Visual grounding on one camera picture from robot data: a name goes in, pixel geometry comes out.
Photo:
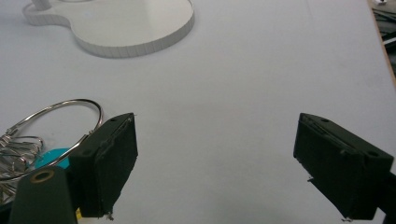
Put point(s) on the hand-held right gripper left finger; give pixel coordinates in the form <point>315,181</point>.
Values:
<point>102,168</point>

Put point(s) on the small yellow key tag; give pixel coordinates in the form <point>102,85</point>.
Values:
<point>78,214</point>

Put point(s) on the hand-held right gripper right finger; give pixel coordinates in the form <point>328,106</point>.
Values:
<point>339,165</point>

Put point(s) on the teal round key tag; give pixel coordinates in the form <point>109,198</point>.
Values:
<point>51,157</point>

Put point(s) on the dark green key tag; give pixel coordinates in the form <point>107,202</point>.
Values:
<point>43,199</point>

